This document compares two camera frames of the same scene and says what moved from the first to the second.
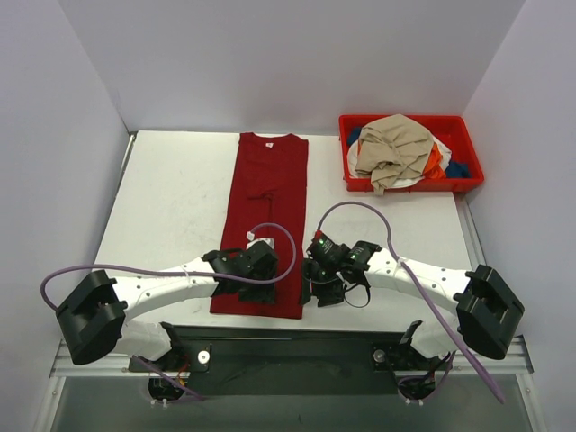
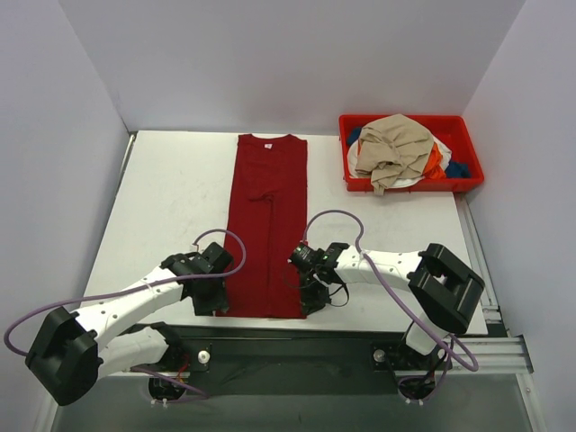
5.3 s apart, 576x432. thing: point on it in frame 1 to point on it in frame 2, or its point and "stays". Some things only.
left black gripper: [257, 293] to [210, 301]
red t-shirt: [269, 199] stays
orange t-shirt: [433, 169] stays
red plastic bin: [451, 129] stays
